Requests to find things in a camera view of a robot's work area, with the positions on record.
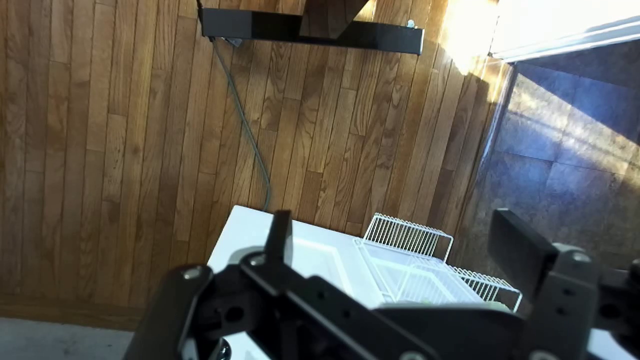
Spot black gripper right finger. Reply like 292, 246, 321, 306
489, 209, 558, 301

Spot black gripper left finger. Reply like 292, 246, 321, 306
265, 210, 292, 265

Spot white panelled door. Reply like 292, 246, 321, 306
206, 205, 640, 360

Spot black metal furniture base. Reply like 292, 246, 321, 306
198, 0, 424, 57

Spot white wire rack lowest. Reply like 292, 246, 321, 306
456, 268, 523, 313
365, 212, 454, 263

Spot grey cable on floor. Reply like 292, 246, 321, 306
211, 38, 277, 212

